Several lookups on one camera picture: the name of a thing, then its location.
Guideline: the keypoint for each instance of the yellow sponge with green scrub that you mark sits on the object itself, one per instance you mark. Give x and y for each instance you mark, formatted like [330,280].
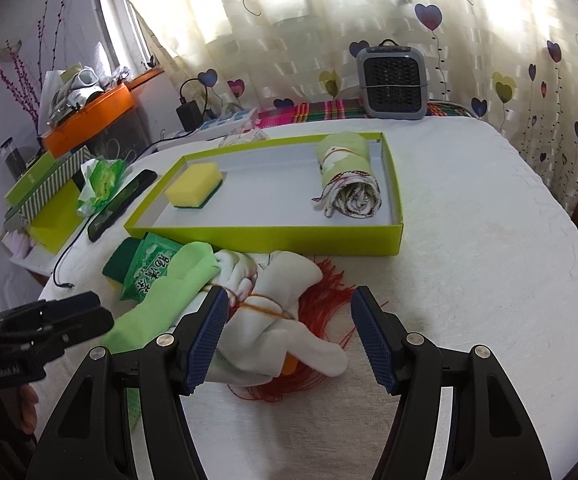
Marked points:
[191,182]
[116,260]

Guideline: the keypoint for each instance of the black smartphone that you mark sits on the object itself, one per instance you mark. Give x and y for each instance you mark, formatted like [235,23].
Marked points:
[121,205]

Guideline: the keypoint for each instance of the open green tissue pack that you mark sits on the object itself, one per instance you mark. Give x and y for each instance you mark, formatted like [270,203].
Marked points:
[100,185]

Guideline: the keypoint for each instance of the yellow green box lid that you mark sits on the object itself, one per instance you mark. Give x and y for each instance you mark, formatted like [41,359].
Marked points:
[56,222]

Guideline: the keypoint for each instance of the colourful plaid cloth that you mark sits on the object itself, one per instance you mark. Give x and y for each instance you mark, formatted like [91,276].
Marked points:
[319,110]

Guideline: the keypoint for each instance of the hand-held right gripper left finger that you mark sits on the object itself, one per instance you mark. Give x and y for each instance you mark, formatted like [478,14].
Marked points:
[209,340]

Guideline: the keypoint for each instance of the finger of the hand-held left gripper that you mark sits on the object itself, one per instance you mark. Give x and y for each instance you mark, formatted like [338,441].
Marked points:
[74,305]
[91,327]

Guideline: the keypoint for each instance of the orange window ledge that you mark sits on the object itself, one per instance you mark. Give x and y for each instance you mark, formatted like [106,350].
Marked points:
[144,79]

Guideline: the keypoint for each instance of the white clutter pile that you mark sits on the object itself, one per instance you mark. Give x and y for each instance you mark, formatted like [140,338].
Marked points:
[84,80]

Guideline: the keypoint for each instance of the white blue power strip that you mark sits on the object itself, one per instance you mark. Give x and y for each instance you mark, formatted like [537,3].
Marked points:
[219,122]

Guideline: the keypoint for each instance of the green tissue packet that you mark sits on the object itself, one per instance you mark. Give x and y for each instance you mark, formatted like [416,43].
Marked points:
[151,267]

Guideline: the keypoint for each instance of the dark glass tank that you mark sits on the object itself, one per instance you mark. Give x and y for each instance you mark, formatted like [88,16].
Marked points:
[119,135]

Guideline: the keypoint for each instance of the pink blossom wall decal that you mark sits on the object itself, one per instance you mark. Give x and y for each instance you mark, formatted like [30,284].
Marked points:
[19,75]

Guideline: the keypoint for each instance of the lime green cardboard box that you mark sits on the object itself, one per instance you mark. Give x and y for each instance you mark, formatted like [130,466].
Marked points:
[269,195]

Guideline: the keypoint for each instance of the light green cloth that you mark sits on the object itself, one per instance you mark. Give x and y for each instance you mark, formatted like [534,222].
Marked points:
[169,300]

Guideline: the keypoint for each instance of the window frame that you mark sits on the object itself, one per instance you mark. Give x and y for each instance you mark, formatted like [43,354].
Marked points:
[119,35]

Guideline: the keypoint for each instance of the heart print curtain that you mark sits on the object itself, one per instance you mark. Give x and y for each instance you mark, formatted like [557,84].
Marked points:
[319,20]

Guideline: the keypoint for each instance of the dark jar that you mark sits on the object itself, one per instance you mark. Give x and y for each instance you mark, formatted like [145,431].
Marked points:
[11,160]

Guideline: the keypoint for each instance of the white papers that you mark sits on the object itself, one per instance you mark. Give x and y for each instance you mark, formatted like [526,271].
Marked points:
[244,139]

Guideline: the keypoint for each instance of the white sock bundle teal trim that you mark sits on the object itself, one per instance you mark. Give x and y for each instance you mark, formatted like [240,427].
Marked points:
[294,310]

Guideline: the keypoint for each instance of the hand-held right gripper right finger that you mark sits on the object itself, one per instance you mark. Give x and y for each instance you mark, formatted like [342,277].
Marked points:
[371,340]

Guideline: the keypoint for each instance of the striped green box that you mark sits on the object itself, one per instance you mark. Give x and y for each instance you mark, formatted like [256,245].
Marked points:
[44,185]

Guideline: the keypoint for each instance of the grey portable fan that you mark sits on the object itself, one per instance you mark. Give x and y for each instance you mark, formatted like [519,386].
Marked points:
[391,85]

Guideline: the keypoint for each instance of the orange cloth bundle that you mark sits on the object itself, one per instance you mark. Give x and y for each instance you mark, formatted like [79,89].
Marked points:
[292,365]

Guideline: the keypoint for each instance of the orange tray with items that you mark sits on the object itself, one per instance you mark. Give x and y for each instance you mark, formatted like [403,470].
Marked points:
[94,120]

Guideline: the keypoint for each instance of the person's left hand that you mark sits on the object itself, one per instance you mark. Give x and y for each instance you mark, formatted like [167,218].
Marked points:
[29,410]

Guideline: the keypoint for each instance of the green white towel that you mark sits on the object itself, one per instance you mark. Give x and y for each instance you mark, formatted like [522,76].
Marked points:
[349,175]

